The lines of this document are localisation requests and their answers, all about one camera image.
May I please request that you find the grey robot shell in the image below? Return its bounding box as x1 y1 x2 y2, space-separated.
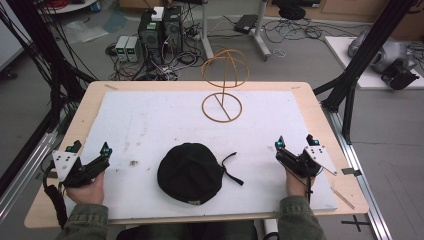
347 30 418 75

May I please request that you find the white metal stand leg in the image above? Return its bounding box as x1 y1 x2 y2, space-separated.
250 0 272 62
199 0 215 61

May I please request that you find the teal sheet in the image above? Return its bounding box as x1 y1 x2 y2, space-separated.
102 11 129 34

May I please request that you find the round white table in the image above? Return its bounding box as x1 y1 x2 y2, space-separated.
35 0 98 15

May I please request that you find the wooden wire hat stand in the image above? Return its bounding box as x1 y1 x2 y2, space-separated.
200 48 251 124

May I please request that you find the aluminium rail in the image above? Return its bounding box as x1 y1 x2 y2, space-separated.
321 102 394 240
0 130 64 224

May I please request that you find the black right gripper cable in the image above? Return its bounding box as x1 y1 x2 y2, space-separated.
285 166 317 205

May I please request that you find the thin wooden stick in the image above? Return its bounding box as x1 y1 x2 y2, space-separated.
329 186 356 211

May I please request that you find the white pole under table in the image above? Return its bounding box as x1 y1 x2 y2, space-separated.
262 218 280 240

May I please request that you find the flat black box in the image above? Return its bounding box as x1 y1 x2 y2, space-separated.
233 13 260 35

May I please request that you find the clear plastic sheet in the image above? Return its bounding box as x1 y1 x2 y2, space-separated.
62 19 110 45

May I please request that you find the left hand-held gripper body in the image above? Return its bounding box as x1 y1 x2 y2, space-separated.
51 149 111 188

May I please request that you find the white platform board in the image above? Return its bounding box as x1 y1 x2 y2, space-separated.
324 35 424 91

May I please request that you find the black metal frame with cables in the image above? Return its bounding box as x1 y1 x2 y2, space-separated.
0 0 98 198

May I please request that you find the black device on platform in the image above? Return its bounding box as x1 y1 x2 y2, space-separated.
380 58 421 91

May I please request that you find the cable tangle by computers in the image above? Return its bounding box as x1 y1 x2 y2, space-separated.
105 19 208 82

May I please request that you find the black stool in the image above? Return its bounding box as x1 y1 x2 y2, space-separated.
277 4 307 21

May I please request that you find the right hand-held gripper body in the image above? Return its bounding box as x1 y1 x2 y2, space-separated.
275 145 338 180

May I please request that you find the grey power supply unit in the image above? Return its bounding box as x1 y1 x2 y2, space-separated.
125 35 141 63
115 35 130 63

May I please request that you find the black hat with strap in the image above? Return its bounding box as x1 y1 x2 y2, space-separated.
156 142 245 206

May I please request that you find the white box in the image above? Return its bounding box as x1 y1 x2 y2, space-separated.
150 6 165 22

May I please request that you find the person's right hand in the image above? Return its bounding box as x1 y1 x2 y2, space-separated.
285 166 313 198

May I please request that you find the grey tape strip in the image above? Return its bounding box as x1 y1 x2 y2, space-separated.
340 167 363 177

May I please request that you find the black floor cable tangle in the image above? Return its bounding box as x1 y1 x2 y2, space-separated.
262 17 362 45

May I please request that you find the white foam mat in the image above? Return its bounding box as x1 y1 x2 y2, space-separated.
64 90 339 222

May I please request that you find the person's left hand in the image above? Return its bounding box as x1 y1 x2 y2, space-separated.
65 171 106 206

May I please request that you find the black metal frame strut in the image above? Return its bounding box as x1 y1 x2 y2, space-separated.
312 0 418 145

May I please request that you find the black computer tower green label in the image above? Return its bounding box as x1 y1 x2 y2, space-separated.
137 11 165 65

